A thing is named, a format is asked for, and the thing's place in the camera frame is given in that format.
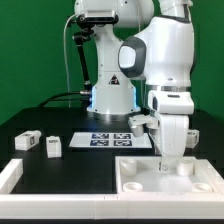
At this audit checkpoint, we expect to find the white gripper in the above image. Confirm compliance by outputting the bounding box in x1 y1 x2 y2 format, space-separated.
128 91 194 173

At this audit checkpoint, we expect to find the white square table top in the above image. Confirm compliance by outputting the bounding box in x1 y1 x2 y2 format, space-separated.
115 156 213 193

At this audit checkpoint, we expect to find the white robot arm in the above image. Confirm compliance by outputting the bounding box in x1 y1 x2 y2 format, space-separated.
74 0 194 158

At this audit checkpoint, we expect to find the white marker tag sheet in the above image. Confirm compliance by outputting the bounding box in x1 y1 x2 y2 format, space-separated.
69 132 152 148

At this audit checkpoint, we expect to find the white U-shaped obstacle fence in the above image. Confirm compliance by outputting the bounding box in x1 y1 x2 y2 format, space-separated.
0 159 224 219

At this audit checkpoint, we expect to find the black cable at base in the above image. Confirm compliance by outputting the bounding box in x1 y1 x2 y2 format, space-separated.
36 89 92 108

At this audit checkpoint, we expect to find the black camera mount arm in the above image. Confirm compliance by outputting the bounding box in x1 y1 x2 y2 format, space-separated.
73 28 93 91

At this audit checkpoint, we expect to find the grey camera cable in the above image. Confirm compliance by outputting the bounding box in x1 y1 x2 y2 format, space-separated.
62 13 78 108

